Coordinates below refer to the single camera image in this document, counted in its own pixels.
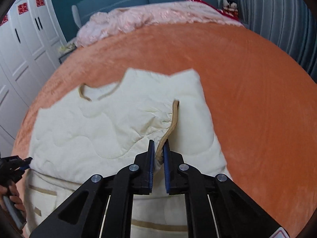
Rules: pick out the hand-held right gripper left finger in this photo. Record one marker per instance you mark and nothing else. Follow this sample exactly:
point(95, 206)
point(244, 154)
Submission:
point(151, 162)

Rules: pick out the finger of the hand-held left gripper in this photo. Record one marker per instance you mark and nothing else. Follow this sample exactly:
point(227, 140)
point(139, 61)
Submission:
point(26, 162)

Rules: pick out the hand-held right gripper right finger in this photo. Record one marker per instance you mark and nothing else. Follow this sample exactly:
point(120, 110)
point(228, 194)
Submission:
point(166, 169)

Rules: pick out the cream quilted vest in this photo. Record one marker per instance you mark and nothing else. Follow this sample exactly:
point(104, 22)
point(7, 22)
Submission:
point(99, 129)

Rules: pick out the person's left hand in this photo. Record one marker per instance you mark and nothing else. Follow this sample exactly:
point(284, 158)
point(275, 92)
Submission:
point(19, 202)

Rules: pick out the orange plush blanket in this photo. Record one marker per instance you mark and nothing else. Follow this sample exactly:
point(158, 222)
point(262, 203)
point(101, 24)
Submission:
point(247, 104)

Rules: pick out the white wardrobe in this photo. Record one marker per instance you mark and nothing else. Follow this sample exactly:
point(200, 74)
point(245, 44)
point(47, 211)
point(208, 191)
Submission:
point(22, 54)

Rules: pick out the red paper-cut sticker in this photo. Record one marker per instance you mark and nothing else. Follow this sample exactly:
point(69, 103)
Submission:
point(3, 20)
point(39, 2)
point(22, 7)

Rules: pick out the pink lace bedspread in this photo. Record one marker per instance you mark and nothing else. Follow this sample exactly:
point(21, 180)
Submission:
point(148, 17)

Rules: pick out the red cloth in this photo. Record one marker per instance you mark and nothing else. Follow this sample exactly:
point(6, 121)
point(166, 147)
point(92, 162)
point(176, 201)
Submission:
point(205, 3)

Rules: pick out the red white printed cushion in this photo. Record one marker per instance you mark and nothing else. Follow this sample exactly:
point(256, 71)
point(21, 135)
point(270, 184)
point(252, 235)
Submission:
point(229, 8)

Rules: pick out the grey curtain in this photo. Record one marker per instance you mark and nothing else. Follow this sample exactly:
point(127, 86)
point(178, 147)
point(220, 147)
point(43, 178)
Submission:
point(277, 22)

